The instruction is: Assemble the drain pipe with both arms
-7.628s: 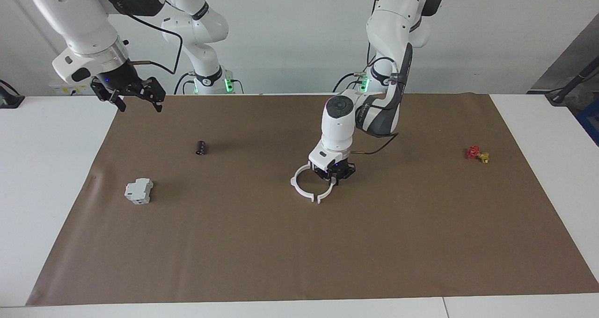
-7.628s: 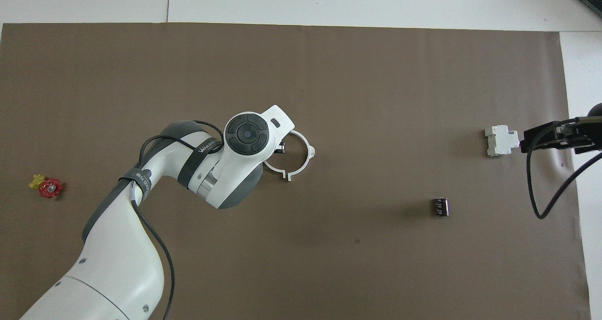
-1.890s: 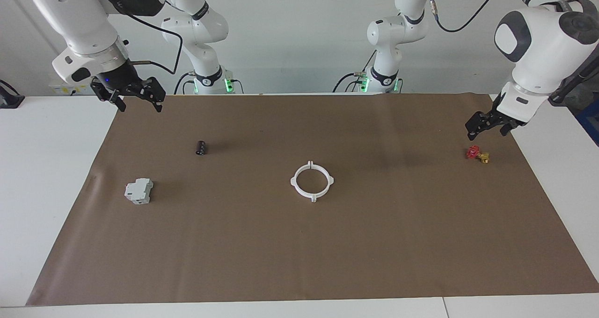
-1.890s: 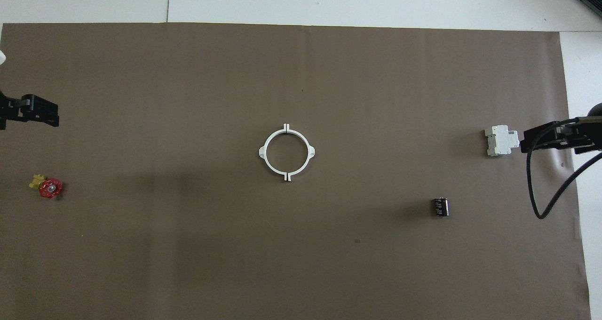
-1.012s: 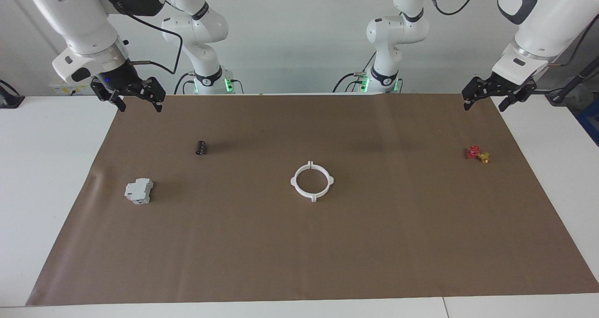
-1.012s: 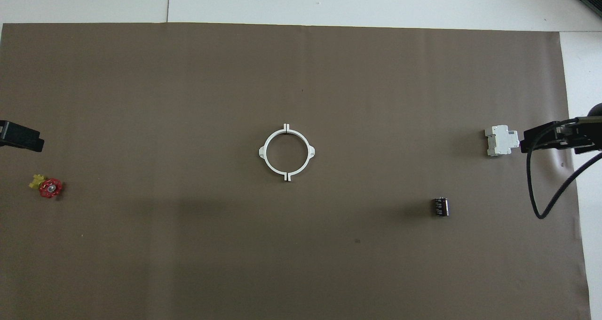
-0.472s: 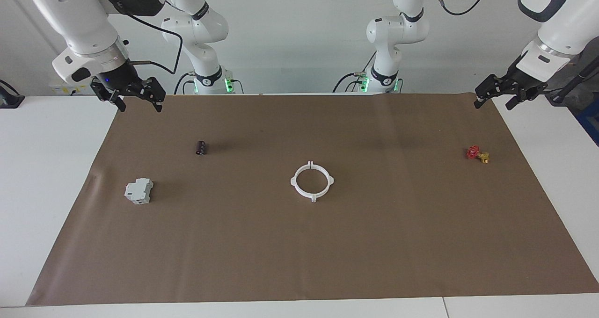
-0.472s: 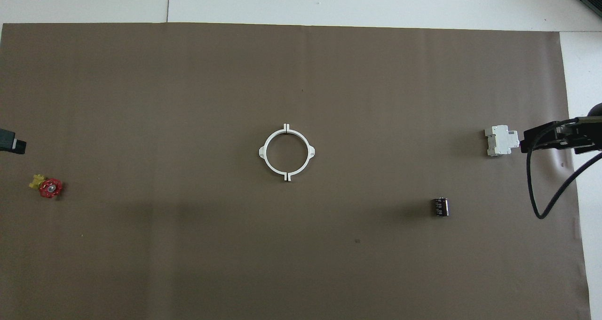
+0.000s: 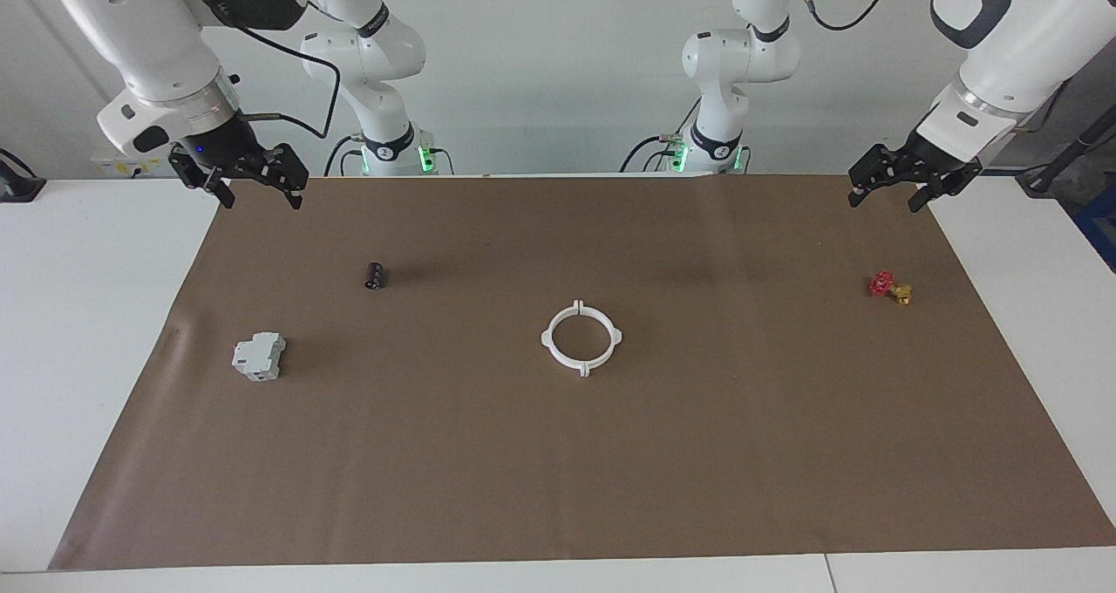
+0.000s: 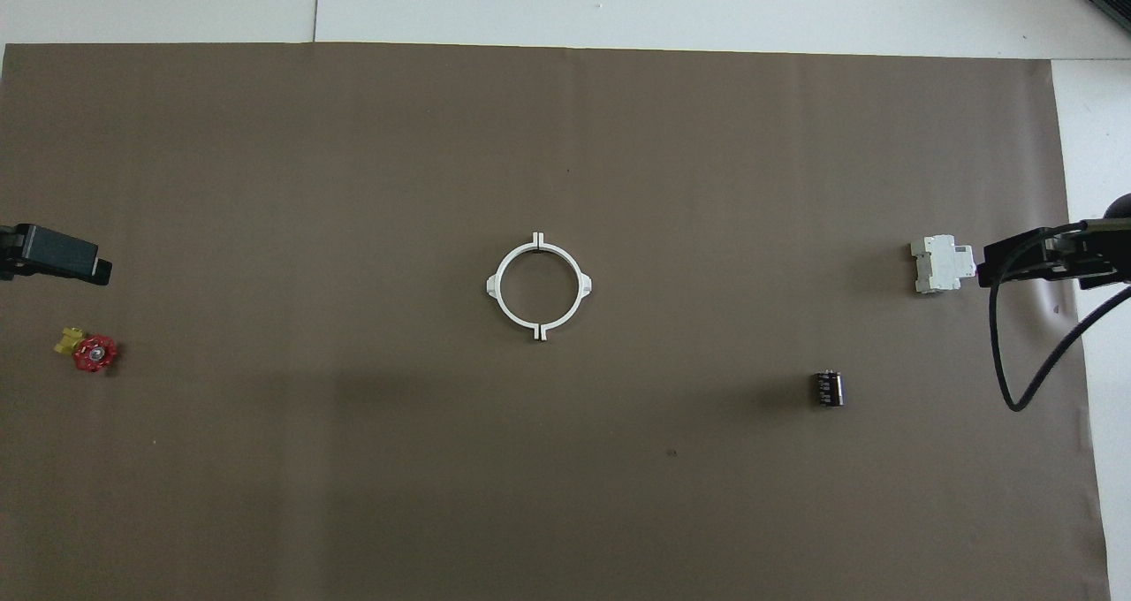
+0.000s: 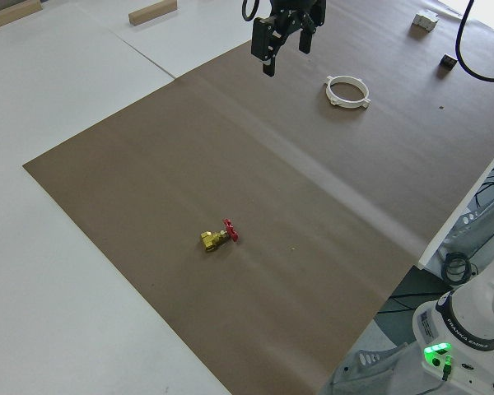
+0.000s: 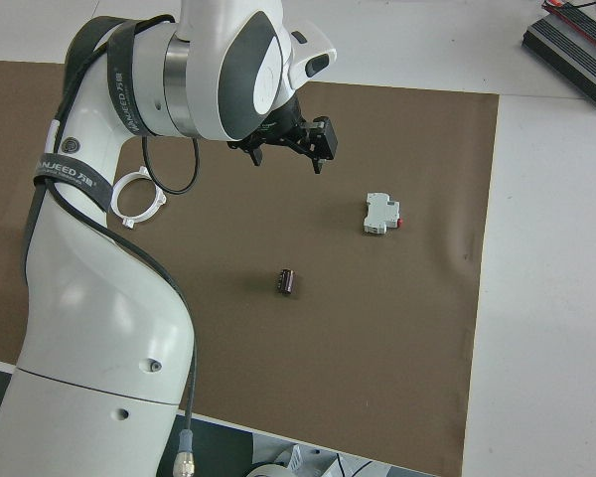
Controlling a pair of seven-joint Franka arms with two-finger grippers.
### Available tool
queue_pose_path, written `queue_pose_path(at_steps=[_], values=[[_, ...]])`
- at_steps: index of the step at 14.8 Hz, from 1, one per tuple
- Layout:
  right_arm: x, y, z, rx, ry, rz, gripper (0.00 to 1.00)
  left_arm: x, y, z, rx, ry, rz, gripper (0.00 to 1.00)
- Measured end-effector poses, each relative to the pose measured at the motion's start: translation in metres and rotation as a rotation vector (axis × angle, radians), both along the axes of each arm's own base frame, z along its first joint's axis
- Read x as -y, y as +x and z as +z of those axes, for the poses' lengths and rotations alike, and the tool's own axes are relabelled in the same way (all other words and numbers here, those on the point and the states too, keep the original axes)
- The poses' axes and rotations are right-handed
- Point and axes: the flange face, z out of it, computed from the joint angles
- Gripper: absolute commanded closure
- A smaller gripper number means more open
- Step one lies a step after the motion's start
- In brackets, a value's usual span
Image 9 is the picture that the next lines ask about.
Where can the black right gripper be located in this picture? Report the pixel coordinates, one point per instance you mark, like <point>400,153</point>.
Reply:
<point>222,139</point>

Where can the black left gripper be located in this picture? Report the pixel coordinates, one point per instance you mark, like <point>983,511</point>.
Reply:
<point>915,161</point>

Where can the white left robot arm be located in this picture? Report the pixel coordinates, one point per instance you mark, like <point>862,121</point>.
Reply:
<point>1020,44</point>

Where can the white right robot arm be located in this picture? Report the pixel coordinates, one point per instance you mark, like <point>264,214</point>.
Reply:
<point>148,35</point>

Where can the red and yellow valve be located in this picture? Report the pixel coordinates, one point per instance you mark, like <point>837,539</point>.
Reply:
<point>882,284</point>

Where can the white yellow power strip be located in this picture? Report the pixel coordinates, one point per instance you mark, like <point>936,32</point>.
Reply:
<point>113,167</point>

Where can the black cylindrical capacitor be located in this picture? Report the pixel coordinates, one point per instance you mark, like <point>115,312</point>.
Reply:
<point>375,276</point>

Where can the black tripod stand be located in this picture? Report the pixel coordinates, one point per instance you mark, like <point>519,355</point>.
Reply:
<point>1068,153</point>

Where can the white circuit breaker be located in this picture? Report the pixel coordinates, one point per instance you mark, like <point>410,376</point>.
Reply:
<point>259,357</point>

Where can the blue box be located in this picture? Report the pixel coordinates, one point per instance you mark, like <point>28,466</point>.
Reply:
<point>1100,231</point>

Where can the black stand base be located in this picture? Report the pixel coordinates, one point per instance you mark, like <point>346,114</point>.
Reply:
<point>17,187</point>

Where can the brown paper mat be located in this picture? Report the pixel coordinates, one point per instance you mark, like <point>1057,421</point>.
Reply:
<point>558,453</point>

